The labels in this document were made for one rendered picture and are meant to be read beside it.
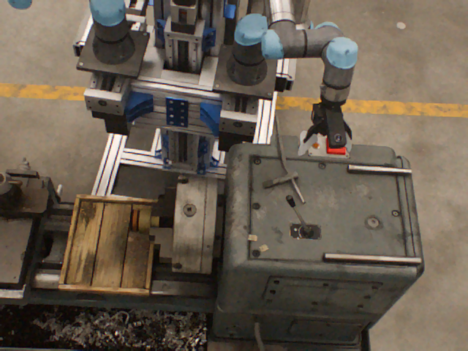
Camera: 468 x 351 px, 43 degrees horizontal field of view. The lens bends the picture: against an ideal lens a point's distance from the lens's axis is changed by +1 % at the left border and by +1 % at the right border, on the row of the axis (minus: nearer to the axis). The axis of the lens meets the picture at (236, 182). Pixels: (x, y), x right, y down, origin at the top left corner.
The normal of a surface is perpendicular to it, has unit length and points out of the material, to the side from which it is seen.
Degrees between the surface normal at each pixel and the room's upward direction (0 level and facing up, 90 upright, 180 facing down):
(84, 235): 0
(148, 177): 0
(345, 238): 0
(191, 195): 8
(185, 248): 55
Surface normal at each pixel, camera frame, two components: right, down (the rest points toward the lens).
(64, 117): 0.08, -0.51
